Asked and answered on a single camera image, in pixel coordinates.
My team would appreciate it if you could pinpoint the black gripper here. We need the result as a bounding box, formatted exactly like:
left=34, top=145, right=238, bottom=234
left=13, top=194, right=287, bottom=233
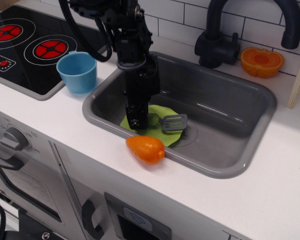
left=117, top=56, right=160, bottom=130

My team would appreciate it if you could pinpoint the green handled grey spatula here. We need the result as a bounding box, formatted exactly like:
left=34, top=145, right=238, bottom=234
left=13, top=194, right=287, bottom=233
left=148, top=113, right=188, bottom=132

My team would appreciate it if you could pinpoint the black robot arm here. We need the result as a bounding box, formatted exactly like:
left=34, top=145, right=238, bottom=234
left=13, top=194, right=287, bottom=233
left=59, top=0, right=160, bottom=130

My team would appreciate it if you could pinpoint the green toy plate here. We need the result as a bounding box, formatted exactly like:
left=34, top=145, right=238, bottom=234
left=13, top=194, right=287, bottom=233
left=120, top=105, right=182, bottom=147

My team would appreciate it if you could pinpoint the grey sink basin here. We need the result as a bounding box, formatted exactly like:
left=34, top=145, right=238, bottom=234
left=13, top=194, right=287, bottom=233
left=82, top=52, right=277, bottom=179

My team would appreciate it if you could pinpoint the orange toy carrot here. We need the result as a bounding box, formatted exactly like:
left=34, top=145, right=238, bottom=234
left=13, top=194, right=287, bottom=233
left=125, top=135, right=165, bottom=165

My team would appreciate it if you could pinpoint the blue plastic cup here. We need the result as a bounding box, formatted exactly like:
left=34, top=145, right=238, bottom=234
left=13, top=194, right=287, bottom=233
left=56, top=51, right=97, bottom=94

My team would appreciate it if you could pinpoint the dark grey toy faucet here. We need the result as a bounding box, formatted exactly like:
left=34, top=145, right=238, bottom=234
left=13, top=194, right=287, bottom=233
left=195, top=0, right=300, bottom=69

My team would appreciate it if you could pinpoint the grey dishwasher panel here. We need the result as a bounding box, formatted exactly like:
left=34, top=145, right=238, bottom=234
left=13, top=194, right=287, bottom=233
left=104, top=192, right=172, bottom=240

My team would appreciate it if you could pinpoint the toy oven door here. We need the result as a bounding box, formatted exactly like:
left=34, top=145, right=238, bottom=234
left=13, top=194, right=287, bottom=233
left=0, top=144, right=62, bottom=223

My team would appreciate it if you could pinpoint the grey oven knob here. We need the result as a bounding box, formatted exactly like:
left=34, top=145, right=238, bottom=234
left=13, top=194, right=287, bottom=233
left=0, top=127, right=28, bottom=151

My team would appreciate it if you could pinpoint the black toy stovetop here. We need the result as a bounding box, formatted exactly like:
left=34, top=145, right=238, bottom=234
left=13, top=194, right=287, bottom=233
left=0, top=5, right=115, bottom=102

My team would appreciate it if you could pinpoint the orange toy pumpkin half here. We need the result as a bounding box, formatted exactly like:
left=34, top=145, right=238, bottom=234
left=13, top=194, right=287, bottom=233
left=240, top=47, right=285, bottom=79

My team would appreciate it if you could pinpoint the wooden side panel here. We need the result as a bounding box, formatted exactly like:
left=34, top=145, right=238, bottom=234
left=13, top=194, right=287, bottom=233
left=287, top=68, right=300, bottom=109

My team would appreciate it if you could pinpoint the black cabinet door handle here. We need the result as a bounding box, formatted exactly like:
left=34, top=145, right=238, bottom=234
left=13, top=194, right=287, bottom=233
left=81, top=199, right=104, bottom=240

